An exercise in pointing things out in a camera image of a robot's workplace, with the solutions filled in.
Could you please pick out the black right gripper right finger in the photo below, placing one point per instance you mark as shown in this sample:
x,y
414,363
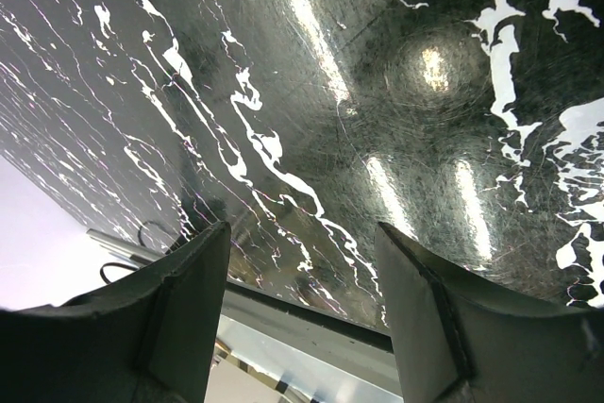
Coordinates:
x,y
459,337

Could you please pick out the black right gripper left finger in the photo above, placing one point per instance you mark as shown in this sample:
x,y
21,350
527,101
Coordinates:
x,y
147,337

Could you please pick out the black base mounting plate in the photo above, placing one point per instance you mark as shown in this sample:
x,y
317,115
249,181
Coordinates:
x,y
363,353

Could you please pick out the aluminium frame rail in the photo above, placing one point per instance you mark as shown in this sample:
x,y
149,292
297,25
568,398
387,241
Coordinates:
x,y
128,252

